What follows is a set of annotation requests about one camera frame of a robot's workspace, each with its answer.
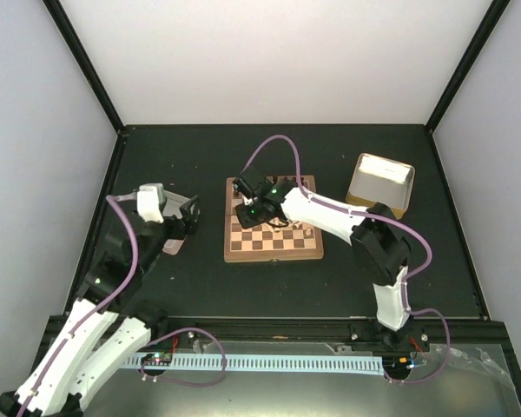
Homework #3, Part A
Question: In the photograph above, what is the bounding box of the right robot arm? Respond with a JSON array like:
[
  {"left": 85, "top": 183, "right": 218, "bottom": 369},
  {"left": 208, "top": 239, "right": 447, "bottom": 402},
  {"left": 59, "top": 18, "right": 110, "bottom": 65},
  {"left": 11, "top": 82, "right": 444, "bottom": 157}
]
[{"left": 232, "top": 178, "right": 411, "bottom": 350}]

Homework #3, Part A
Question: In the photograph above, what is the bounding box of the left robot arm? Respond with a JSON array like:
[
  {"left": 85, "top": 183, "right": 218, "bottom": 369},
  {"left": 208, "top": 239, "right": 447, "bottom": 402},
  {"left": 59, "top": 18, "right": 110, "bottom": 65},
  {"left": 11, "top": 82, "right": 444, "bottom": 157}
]
[{"left": 0, "top": 183, "right": 200, "bottom": 416}]

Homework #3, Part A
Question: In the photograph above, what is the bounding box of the pile of white chess pieces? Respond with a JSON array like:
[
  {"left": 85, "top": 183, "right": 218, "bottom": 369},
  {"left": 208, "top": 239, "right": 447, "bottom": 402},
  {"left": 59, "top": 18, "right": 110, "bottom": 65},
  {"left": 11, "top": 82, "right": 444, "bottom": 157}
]
[{"left": 267, "top": 218, "right": 314, "bottom": 239}]

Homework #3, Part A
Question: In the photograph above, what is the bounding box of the row of dark chess pieces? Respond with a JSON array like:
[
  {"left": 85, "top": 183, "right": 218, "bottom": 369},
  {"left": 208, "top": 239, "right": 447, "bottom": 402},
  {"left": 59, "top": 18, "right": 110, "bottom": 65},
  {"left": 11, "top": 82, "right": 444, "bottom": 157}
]
[{"left": 266, "top": 175, "right": 310, "bottom": 187}]

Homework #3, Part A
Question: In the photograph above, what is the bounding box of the wooden chess board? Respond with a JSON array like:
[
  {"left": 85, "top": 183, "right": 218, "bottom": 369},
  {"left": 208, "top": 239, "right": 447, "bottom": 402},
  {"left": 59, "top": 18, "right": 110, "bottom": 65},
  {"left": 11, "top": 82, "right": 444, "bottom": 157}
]
[{"left": 224, "top": 177, "right": 324, "bottom": 263}]

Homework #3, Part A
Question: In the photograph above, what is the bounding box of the small circuit board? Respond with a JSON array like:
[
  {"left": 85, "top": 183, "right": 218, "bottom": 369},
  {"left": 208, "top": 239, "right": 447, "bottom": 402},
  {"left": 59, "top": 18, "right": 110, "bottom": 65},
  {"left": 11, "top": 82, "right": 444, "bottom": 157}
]
[{"left": 142, "top": 352, "right": 172, "bottom": 367}]

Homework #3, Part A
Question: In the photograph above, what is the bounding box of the gold metal tin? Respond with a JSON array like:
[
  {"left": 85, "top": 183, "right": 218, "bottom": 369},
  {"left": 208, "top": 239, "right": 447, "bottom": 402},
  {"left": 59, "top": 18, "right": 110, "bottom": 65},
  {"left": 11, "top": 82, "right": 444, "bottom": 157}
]
[{"left": 346, "top": 153, "right": 415, "bottom": 220}]

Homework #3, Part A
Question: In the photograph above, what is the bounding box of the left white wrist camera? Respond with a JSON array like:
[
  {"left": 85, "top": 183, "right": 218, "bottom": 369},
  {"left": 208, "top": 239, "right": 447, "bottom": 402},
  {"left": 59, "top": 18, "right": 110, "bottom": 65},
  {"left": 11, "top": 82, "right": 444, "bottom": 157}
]
[{"left": 136, "top": 183, "right": 166, "bottom": 223}]

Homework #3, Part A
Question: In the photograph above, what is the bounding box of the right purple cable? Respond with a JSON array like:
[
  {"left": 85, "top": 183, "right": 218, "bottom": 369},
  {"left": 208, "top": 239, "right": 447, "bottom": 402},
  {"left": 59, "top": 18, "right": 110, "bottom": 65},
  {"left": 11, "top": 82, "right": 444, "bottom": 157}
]
[{"left": 242, "top": 135, "right": 452, "bottom": 386}]

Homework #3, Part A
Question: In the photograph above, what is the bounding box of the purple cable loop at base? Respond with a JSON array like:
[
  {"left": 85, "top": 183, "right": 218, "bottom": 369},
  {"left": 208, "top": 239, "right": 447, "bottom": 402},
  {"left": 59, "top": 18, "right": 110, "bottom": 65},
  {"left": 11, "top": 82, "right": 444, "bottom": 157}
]
[{"left": 138, "top": 325, "right": 230, "bottom": 387}]

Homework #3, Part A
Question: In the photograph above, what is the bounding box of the white slotted cable duct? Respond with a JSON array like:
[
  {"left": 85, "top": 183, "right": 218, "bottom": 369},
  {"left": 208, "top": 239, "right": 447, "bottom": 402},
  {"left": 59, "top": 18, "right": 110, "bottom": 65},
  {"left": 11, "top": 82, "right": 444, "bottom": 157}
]
[{"left": 121, "top": 353, "right": 384, "bottom": 376}]

